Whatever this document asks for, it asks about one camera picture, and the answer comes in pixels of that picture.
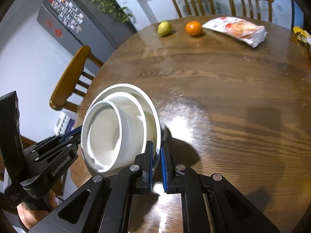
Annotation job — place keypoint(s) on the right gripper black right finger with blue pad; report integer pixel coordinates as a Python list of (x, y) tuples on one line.
[(210, 203)]

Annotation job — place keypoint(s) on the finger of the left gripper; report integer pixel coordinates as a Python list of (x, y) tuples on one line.
[(49, 157), (55, 142)]

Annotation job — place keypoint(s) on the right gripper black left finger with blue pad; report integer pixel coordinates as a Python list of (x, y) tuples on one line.
[(102, 204)]

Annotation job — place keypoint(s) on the white deep bowl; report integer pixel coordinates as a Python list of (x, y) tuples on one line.
[(113, 133)]

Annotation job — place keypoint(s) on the white shallow plate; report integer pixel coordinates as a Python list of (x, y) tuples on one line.
[(148, 108)]

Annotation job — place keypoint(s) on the person's left hand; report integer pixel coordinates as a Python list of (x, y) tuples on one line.
[(29, 218)]

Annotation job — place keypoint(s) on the wooden chair left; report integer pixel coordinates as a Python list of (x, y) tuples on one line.
[(66, 86)]

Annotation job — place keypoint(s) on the grey refrigerator with magnets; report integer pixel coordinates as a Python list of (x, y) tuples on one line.
[(77, 23)]

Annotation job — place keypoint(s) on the green pear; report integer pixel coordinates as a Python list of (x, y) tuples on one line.
[(164, 29)]

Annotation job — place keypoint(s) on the orange tangerine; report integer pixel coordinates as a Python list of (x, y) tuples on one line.
[(194, 28)]

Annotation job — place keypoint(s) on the white pink snack bag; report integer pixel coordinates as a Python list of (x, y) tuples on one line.
[(238, 28)]

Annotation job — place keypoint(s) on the yellow snack packet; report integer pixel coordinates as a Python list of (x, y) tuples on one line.
[(303, 36)]

